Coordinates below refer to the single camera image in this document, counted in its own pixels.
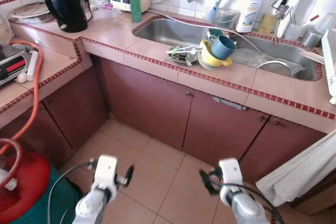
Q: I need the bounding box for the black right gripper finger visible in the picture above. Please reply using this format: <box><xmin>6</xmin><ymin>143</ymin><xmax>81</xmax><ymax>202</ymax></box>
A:
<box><xmin>198</xmin><ymin>167</ymin><xmax>215</xmax><ymax>196</ymax></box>

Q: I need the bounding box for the yellow bowl grey suction base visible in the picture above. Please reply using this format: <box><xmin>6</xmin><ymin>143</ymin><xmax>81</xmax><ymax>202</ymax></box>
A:
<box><xmin>198</xmin><ymin>39</ymin><xmax>233</xmax><ymax>70</ymax></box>

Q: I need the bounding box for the round steel dish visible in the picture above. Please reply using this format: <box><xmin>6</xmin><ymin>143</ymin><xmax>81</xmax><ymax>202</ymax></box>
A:
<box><xmin>167</xmin><ymin>46</ymin><xmax>203</xmax><ymax>68</ymax></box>

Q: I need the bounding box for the blue plastic cup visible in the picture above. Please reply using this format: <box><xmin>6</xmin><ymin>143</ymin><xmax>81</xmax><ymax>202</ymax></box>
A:
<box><xmin>210</xmin><ymin>35</ymin><xmax>237</xmax><ymax>61</ymax></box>

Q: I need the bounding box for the green handled steel utensil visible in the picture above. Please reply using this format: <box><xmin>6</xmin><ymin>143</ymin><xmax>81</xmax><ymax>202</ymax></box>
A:
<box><xmin>168</xmin><ymin>46</ymin><xmax>200</xmax><ymax>56</ymax></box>

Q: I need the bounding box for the brown kitchen cabinet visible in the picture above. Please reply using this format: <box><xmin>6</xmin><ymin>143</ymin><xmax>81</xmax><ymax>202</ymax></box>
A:
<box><xmin>0</xmin><ymin>56</ymin><xmax>327</xmax><ymax>183</ymax></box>

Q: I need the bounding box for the green plastic bin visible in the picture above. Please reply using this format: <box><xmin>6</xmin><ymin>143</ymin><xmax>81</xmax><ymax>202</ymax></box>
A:
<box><xmin>10</xmin><ymin>166</ymin><xmax>82</xmax><ymax>224</ymax></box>

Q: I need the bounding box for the white hanging towel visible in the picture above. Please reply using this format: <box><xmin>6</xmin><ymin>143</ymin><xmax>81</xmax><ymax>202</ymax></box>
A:
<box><xmin>256</xmin><ymin>131</ymin><xmax>336</xmax><ymax>207</ymax></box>

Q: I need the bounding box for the red gas cylinder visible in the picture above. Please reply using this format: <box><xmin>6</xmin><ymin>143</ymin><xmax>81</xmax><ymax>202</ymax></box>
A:
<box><xmin>0</xmin><ymin>138</ymin><xmax>51</xmax><ymax>223</ymax></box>

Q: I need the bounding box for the steel pot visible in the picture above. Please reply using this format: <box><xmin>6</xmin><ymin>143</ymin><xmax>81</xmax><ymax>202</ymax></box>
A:
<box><xmin>256</xmin><ymin>59</ymin><xmax>295</xmax><ymax>78</ymax></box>

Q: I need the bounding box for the gas stove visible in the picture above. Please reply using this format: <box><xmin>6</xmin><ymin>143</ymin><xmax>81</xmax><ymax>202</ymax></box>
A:
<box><xmin>0</xmin><ymin>43</ymin><xmax>40</xmax><ymax>87</ymax></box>

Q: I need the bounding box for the wooden spatula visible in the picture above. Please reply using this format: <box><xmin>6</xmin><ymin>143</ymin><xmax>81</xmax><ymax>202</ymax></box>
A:
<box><xmin>302</xmin><ymin>51</ymin><xmax>326</xmax><ymax>65</ymax></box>

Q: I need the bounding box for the clear tub with green scourer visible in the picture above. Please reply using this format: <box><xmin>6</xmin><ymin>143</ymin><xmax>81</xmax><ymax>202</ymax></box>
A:
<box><xmin>215</xmin><ymin>8</ymin><xmax>240</xmax><ymax>29</ymax></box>

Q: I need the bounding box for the yellow cleaning pad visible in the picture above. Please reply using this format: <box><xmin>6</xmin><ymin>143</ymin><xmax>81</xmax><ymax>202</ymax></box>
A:
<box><xmin>259</xmin><ymin>14</ymin><xmax>277</xmax><ymax>35</ymax></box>

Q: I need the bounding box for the translucent toothbrush cup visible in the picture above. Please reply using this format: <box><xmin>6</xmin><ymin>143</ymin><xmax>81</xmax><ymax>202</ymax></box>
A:
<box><xmin>205</xmin><ymin>5</ymin><xmax>219</xmax><ymax>24</ymax></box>

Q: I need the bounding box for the steel cup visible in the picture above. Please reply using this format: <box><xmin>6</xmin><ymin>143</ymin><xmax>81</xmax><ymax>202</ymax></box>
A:
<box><xmin>302</xmin><ymin>29</ymin><xmax>322</xmax><ymax>47</ymax></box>

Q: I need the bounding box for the green bottle blue cap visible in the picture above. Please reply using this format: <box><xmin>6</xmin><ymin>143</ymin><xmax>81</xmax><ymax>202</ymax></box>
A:
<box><xmin>129</xmin><ymin>0</ymin><xmax>143</xmax><ymax>24</ymax></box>

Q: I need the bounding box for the pink printed plastic packet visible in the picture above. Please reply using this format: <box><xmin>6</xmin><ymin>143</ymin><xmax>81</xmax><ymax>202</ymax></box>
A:
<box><xmin>100</xmin><ymin>4</ymin><xmax>121</xmax><ymax>12</ymax></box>

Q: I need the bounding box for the white detergent bottle yellow cap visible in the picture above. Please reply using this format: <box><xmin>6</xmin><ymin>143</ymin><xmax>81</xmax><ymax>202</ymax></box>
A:
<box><xmin>236</xmin><ymin>0</ymin><xmax>265</xmax><ymax>34</ymax></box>

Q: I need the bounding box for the chrome sink faucet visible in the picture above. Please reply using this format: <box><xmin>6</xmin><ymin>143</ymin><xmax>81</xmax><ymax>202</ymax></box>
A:
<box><xmin>270</xmin><ymin>0</ymin><xmax>306</xmax><ymax>45</ymax></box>

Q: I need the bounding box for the black electric kettle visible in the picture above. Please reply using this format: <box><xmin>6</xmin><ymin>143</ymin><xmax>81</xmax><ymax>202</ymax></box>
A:
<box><xmin>41</xmin><ymin>0</ymin><xmax>91</xmax><ymax>33</ymax></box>

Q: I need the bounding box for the round steel plate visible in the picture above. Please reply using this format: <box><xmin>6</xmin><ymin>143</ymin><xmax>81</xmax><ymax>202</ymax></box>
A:
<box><xmin>9</xmin><ymin>2</ymin><xmax>51</xmax><ymax>24</ymax></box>

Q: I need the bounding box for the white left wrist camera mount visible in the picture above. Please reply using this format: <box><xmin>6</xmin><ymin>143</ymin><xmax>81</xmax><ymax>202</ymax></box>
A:
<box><xmin>93</xmin><ymin>155</ymin><xmax>119</xmax><ymax>191</ymax></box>

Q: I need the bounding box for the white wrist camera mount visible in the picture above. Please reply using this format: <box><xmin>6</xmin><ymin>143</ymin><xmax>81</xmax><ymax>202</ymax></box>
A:
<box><xmin>93</xmin><ymin>155</ymin><xmax>119</xmax><ymax>191</ymax></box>
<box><xmin>219</xmin><ymin>158</ymin><xmax>244</xmax><ymax>189</ymax></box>

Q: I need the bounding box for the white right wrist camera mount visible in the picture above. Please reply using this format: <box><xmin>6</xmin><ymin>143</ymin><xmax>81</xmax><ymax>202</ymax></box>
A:
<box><xmin>219</xmin><ymin>158</ymin><xmax>244</xmax><ymax>189</ymax></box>

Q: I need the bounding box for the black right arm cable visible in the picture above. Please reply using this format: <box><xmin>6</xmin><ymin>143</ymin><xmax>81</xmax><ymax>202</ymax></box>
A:
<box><xmin>210</xmin><ymin>181</ymin><xmax>285</xmax><ymax>224</ymax></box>

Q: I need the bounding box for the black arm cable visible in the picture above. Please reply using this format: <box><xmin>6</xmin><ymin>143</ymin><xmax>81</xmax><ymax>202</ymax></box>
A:
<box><xmin>47</xmin><ymin>159</ymin><xmax>96</xmax><ymax>224</ymax></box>
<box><xmin>210</xmin><ymin>181</ymin><xmax>285</xmax><ymax>224</ymax></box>

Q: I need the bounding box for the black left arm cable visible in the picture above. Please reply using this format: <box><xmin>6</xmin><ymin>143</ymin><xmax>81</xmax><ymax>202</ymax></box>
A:
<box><xmin>47</xmin><ymin>159</ymin><xmax>96</xmax><ymax>224</ymax></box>

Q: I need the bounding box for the steel cabinet handle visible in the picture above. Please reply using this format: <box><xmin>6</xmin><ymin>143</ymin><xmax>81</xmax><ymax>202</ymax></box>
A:
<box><xmin>213</xmin><ymin>97</ymin><xmax>247</xmax><ymax>111</ymax></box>

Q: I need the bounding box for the orange gas hose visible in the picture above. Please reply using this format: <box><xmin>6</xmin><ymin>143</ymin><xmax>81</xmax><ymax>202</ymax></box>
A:
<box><xmin>0</xmin><ymin>39</ymin><xmax>45</xmax><ymax>156</ymax></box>

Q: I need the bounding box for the grey water hose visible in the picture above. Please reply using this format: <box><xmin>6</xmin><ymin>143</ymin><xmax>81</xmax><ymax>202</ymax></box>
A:
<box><xmin>150</xmin><ymin>12</ymin><xmax>266</xmax><ymax>54</ymax></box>

